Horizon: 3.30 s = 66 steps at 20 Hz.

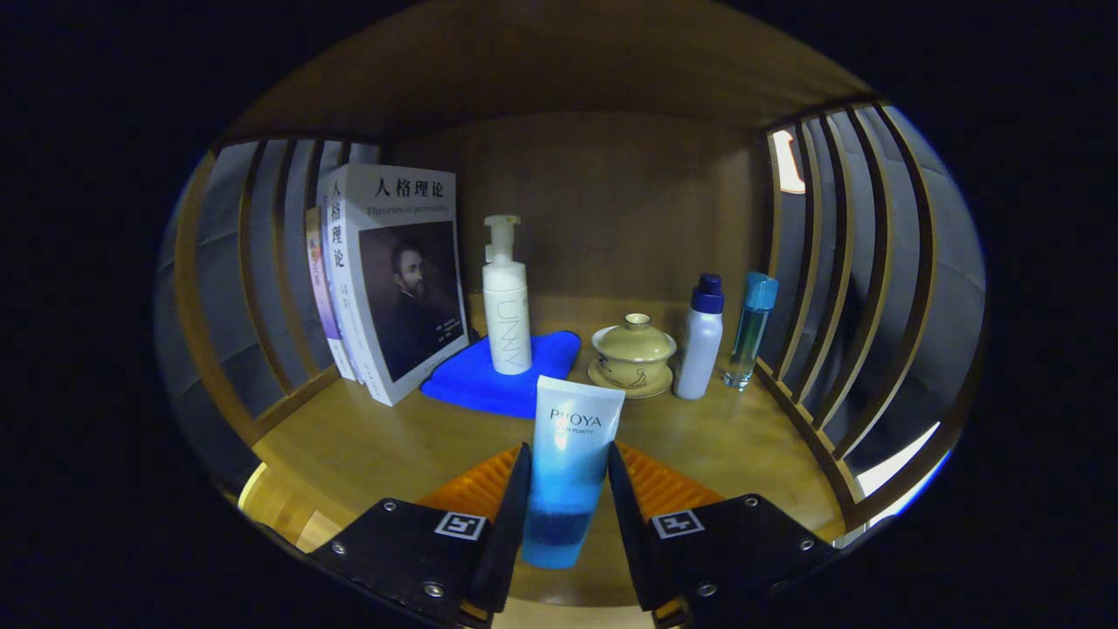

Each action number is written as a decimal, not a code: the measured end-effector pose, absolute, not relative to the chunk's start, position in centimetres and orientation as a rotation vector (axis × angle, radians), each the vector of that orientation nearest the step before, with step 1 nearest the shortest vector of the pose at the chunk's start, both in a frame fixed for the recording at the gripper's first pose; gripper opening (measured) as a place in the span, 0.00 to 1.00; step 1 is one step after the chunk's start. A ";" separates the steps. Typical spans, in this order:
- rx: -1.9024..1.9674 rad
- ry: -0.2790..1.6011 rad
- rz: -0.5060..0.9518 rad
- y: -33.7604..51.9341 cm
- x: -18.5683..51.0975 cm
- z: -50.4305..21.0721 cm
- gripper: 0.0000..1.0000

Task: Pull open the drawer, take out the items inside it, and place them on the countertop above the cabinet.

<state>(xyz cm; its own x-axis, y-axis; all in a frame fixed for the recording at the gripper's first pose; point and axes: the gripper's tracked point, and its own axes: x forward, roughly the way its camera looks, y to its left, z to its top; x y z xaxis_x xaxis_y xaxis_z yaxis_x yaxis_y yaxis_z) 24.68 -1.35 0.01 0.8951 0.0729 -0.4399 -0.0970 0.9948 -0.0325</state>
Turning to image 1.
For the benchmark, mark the black backdrop cloth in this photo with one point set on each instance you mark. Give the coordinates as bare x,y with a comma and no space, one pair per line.
223,288

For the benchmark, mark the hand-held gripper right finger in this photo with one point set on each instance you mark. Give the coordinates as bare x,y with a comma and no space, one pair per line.
734,550

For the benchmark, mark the blue white cosmetic tube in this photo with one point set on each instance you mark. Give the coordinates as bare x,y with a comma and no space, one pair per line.
572,454

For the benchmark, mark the yellow saucer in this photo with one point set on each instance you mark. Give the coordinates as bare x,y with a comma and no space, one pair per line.
611,387

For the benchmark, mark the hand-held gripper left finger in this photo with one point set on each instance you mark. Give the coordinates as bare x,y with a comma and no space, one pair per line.
419,550

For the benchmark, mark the purple spine book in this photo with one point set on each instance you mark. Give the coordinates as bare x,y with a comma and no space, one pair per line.
314,262

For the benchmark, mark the yellow lidded teacup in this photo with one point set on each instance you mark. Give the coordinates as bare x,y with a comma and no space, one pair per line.
633,349

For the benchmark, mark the white pump bottle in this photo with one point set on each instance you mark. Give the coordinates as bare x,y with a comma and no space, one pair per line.
507,323

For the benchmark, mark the blue folded cloth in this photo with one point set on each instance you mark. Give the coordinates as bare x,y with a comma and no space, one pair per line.
472,376

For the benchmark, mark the clear blue bottle teal cap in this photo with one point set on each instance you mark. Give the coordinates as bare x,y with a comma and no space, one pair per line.
749,336

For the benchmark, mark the wooden drawer with black knob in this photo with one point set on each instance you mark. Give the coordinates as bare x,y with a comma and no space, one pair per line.
568,616

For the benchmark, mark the wooden countertop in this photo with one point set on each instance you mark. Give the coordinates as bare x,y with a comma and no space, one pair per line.
367,445

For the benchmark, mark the white bottle blue cap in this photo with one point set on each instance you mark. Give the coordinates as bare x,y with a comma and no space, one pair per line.
699,349

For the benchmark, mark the thin white book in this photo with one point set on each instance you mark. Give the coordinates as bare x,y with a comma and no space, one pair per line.
325,253

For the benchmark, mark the wooden cabinet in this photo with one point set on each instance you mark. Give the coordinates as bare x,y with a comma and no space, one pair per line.
611,201

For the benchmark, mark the white portrait cover book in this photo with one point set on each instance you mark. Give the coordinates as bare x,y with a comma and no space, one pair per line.
410,297

